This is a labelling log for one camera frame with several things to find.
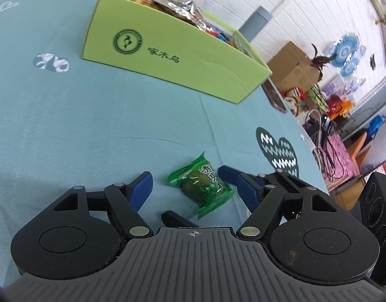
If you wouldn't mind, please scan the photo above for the brown cardboard box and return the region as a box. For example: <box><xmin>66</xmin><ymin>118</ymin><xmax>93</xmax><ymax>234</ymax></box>
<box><xmin>265</xmin><ymin>41</ymin><xmax>323</xmax><ymax>93</ymax></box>

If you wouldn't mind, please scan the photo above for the blue-grey thermos bottle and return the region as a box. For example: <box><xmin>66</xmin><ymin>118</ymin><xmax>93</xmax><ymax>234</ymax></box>
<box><xmin>238</xmin><ymin>6</ymin><xmax>273</xmax><ymax>43</ymax></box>

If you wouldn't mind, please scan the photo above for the purple plant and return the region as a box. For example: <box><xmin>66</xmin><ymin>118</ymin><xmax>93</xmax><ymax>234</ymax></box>
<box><xmin>309</xmin><ymin>43</ymin><xmax>337</xmax><ymax>73</ymax></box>

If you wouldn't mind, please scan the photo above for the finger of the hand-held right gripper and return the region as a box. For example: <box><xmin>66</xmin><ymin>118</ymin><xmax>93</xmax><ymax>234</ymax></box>
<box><xmin>217</xmin><ymin>165</ymin><xmax>331</xmax><ymax>196</ymax></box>
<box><xmin>162</xmin><ymin>211</ymin><xmax>200</xmax><ymax>228</ymax></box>

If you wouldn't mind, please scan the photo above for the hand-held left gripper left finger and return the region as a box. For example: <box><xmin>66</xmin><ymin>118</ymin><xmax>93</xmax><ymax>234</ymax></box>
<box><xmin>39</xmin><ymin>171</ymin><xmax>156</xmax><ymax>240</ymax></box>

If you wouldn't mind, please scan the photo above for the stuffed doll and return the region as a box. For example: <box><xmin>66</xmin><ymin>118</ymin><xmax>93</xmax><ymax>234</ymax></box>
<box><xmin>284</xmin><ymin>88</ymin><xmax>307</xmax><ymax>115</ymax></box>

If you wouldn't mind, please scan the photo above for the green snack packet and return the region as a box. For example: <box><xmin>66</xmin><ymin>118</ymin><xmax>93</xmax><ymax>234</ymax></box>
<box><xmin>167</xmin><ymin>152</ymin><xmax>235</xmax><ymax>221</ymax></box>

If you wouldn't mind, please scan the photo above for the dark red snack packet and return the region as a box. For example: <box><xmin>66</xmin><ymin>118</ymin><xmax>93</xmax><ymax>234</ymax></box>
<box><xmin>190</xmin><ymin>9</ymin><xmax>219</xmax><ymax>35</ymax></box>

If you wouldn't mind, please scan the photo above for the small blue paper fan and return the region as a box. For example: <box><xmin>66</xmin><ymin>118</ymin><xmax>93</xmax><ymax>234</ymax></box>
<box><xmin>339</xmin><ymin>55</ymin><xmax>360</xmax><ymax>78</ymax></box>

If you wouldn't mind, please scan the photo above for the small multicolour snack packet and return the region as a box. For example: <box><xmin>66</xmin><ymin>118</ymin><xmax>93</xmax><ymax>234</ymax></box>
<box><xmin>212</xmin><ymin>28</ymin><xmax>241</xmax><ymax>46</ymax></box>

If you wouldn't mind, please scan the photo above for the pink floral cloth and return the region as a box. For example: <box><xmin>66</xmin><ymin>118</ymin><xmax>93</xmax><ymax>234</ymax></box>
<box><xmin>319</xmin><ymin>132</ymin><xmax>359</xmax><ymax>183</ymax></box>

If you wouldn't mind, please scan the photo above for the green cardboard box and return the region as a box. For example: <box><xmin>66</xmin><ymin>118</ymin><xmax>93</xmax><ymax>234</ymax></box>
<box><xmin>81</xmin><ymin>0</ymin><xmax>273</xmax><ymax>104</ymax></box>

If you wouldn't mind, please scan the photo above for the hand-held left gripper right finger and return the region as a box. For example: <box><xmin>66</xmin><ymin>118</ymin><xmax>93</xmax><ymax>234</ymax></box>
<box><xmin>237</xmin><ymin>174</ymin><xmax>354</xmax><ymax>240</ymax></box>

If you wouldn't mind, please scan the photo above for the large blue paper fan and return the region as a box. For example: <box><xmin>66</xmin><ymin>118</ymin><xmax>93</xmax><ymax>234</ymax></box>
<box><xmin>332</xmin><ymin>33</ymin><xmax>359</xmax><ymax>66</ymax></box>

